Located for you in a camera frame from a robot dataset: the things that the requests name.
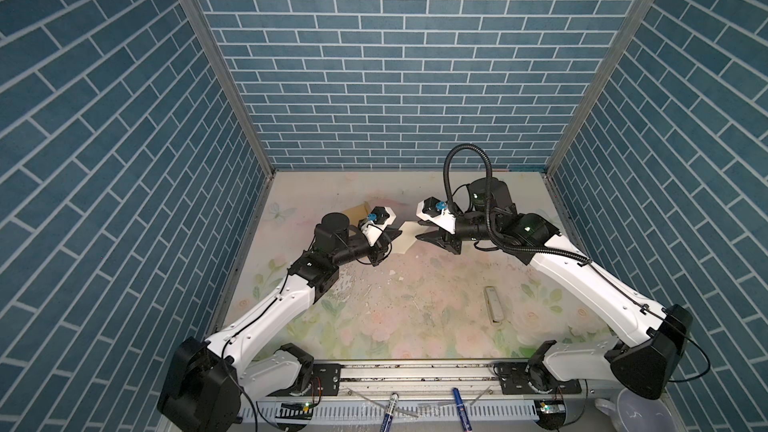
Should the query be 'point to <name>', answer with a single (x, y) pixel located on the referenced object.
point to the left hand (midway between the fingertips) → (399, 232)
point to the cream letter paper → (409, 231)
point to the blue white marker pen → (389, 414)
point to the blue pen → (462, 411)
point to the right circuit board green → (551, 413)
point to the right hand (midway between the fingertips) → (417, 223)
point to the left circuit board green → (295, 416)
